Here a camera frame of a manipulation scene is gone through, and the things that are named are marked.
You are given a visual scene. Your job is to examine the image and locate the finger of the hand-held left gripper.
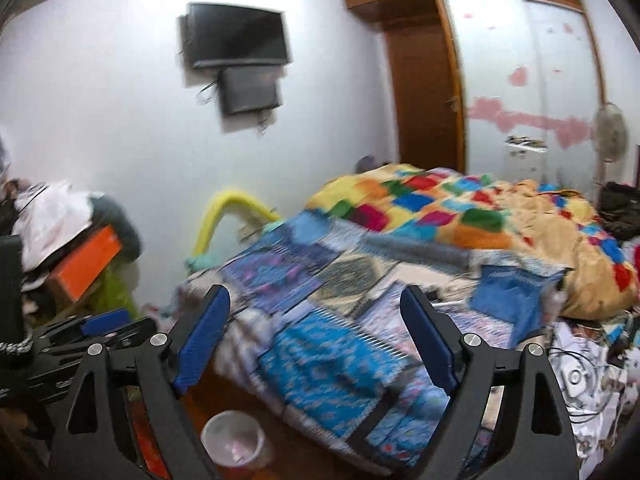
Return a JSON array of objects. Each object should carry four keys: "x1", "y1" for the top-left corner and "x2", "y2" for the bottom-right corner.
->
[
  {"x1": 0, "y1": 349, "x2": 87, "y2": 405},
  {"x1": 30, "y1": 309, "x2": 158, "y2": 357}
]

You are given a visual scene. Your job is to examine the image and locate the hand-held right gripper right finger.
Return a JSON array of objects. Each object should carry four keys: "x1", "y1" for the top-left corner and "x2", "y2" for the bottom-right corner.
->
[{"x1": 400, "y1": 284, "x2": 583, "y2": 480}]

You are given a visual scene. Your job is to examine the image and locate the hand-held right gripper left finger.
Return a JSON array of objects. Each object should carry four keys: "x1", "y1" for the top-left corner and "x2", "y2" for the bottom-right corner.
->
[{"x1": 50, "y1": 284, "x2": 232, "y2": 480}]

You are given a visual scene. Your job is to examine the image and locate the green cloth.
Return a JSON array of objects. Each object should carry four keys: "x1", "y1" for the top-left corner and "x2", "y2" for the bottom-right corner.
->
[{"x1": 80, "y1": 259, "x2": 142, "y2": 322}]

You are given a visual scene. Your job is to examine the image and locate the orange box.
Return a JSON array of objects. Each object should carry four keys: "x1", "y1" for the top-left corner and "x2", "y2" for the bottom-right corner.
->
[{"x1": 49, "y1": 225, "x2": 124, "y2": 304}]

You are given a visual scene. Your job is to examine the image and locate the white cloth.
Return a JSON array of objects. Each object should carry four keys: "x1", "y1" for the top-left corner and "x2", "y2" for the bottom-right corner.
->
[{"x1": 12, "y1": 181, "x2": 94, "y2": 272}]

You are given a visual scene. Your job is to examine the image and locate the blue fabric pouch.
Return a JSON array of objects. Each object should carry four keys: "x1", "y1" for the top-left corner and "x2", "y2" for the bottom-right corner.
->
[{"x1": 469, "y1": 261, "x2": 564, "y2": 350}]

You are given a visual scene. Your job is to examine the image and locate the dark grey cushion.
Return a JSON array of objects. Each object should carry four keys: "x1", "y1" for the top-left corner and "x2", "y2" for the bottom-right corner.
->
[{"x1": 89, "y1": 191, "x2": 144, "y2": 262}]

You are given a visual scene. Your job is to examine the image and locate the blue patterned blanket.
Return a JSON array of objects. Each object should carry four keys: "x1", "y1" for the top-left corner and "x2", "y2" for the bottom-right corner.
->
[{"x1": 177, "y1": 207, "x2": 566, "y2": 476}]

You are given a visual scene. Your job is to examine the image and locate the red printed bag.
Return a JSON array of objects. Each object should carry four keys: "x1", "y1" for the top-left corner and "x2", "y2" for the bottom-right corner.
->
[{"x1": 124, "y1": 389, "x2": 172, "y2": 477}]

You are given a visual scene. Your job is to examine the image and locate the yellow foam tube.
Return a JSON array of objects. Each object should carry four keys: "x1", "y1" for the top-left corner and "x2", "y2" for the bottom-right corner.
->
[{"x1": 192, "y1": 190, "x2": 282, "y2": 262}]

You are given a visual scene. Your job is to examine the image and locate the grey patterned cloth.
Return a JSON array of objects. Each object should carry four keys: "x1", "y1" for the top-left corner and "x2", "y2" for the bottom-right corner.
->
[{"x1": 0, "y1": 135, "x2": 14, "y2": 187}]

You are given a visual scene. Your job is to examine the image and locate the colourful patchwork blanket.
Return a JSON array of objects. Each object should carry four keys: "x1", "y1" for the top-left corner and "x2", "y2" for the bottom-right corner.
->
[{"x1": 305, "y1": 162, "x2": 640, "y2": 318}]

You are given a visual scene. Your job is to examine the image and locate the white round charger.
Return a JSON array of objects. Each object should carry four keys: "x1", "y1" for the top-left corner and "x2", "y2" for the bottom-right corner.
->
[{"x1": 561, "y1": 364, "x2": 591, "y2": 396}]

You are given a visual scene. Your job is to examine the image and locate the white printed sheet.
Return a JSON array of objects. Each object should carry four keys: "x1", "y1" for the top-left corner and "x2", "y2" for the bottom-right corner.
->
[{"x1": 546, "y1": 310, "x2": 640, "y2": 463}]

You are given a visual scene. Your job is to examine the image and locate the dark bag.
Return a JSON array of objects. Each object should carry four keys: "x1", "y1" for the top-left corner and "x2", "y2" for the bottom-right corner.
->
[{"x1": 597, "y1": 181, "x2": 640, "y2": 242}]

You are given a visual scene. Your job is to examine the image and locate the wooden door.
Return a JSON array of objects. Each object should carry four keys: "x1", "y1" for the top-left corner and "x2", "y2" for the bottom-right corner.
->
[{"x1": 386, "y1": 0, "x2": 467, "y2": 173}]

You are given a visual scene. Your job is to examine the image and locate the black box under television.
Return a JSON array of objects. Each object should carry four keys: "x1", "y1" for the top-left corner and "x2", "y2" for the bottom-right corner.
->
[{"x1": 217, "y1": 65, "x2": 284, "y2": 118}]

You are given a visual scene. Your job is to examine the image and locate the standing fan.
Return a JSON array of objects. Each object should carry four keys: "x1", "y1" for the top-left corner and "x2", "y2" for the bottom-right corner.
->
[{"x1": 591, "y1": 102, "x2": 629, "y2": 196}]

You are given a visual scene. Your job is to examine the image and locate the white wardrobe with pink stickers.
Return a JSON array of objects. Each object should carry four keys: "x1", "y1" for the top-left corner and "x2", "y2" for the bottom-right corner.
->
[{"x1": 440, "y1": 0, "x2": 608, "y2": 181}]

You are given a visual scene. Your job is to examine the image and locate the black wall television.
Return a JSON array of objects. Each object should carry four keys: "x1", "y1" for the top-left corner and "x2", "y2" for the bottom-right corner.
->
[{"x1": 179, "y1": 2, "x2": 293, "y2": 71}]

